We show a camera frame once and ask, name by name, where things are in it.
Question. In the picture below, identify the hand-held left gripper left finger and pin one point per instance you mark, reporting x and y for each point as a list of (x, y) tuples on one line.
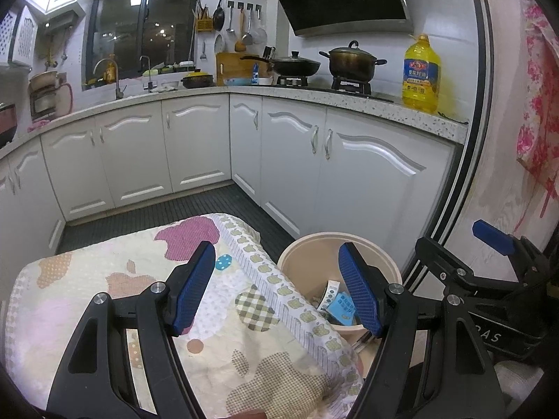
[(194, 288)]

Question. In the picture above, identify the knife block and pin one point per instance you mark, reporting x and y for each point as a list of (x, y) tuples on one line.
[(268, 53)]

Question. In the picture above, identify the yellow chopstick holder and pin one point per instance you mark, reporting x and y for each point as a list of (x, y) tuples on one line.
[(204, 22)]

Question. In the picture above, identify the slim steel faucet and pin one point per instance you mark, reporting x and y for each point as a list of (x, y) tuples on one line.
[(147, 74)]

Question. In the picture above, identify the blue and white carton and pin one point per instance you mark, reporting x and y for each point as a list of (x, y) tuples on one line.
[(255, 73)]

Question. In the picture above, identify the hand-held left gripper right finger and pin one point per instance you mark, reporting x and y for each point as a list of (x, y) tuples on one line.
[(358, 292)]

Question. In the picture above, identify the dark kitchen window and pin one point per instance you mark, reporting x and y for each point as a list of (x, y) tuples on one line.
[(139, 39)]

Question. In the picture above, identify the white barcode carton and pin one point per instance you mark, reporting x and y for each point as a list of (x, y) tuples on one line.
[(332, 291)]

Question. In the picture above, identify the curved steel faucet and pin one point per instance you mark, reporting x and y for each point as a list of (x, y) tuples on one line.
[(117, 83)]

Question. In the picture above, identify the gas stove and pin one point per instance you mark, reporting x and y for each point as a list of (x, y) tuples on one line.
[(349, 87)]

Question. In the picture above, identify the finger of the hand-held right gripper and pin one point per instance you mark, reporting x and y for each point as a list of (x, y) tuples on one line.
[(491, 235), (436, 257)]

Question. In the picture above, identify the purple rice cooker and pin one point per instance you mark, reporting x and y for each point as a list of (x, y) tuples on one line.
[(6, 124)]

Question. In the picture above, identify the dish rack with clay pot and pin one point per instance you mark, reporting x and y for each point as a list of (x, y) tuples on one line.
[(43, 94)]

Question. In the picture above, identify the black wok with lid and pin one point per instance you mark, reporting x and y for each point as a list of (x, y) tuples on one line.
[(292, 65)]

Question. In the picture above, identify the steel ladle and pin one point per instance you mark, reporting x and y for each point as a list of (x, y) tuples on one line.
[(230, 29)]

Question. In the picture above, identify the patterned blanket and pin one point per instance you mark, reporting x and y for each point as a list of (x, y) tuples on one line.
[(109, 297)]

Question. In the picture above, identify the wooden cutting board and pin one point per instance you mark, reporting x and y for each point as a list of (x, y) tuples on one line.
[(229, 67)]

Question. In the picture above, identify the black pot with yellow lid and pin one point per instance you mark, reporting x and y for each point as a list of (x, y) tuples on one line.
[(197, 80)]

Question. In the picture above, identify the steel skimmer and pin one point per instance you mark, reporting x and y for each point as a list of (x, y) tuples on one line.
[(260, 35)]

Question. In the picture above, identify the pink rag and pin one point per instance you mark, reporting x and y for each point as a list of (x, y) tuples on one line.
[(39, 125)]

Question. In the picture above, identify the white lattice wall cabinet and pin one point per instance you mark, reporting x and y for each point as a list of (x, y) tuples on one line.
[(22, 37)]

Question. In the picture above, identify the brass stockpot with lid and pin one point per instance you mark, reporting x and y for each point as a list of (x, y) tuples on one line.
[(351, 63)]

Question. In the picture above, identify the blue packet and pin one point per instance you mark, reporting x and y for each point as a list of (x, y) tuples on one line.
[(343, 309)]

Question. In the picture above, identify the beige plastic bin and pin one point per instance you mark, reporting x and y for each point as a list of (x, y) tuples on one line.
[(310, 262)]

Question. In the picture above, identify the pink floral cloth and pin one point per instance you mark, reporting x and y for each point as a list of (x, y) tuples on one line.
[(537, 96)]

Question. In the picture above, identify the small black pan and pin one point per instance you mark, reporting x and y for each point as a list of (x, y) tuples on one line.
[(219, 18)]

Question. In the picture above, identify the wooden spatula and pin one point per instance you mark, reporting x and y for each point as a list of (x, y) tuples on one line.
[(239, 43)]

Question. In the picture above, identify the yellow oil bottle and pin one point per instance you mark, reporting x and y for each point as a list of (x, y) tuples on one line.
[(421, 78)]

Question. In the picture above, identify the white base cabinets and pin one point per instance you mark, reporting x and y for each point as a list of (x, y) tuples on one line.
[(196, 148)]

